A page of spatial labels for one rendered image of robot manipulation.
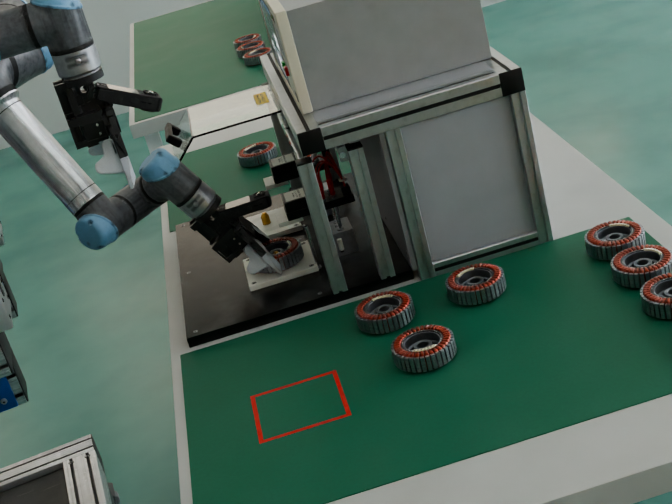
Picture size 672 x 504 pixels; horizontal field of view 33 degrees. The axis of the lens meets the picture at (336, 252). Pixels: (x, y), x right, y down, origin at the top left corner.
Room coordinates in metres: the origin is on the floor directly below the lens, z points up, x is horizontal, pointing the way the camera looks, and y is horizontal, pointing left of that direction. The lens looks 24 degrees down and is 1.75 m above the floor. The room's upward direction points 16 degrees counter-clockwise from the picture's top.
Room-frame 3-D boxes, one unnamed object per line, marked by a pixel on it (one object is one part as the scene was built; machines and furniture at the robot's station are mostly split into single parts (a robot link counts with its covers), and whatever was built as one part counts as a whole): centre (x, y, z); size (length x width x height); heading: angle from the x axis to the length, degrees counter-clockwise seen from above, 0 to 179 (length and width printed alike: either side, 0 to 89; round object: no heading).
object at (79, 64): (1.90, 0.33, 1.37); 0.08 x 0.08 x 0.05
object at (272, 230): (2.46, 0.14, 0.78); 0.15 x 0.15 x 0.01; 3
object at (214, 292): (2.34, 0.12, 0.76); 0.64 x 0.47 x 0.02; 3
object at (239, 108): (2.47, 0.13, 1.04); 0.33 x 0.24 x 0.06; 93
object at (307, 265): (2.21, 0.12, 0.78); 0.15 x 0.15 x 0.01; 3
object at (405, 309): (1.89, -0.06, 0.77); 0.11 x 0.11 x 0.04
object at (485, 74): (2.35, -0.19, 1.09); 0.68 x 0.44 x 0.05; 3
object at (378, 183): (2.35, -0.12, 0.92); 0.66 x 0.01 x 0.30; 3
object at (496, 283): (1.90, -0.24, 0.77); 0.11 x 0.11 x 0.04
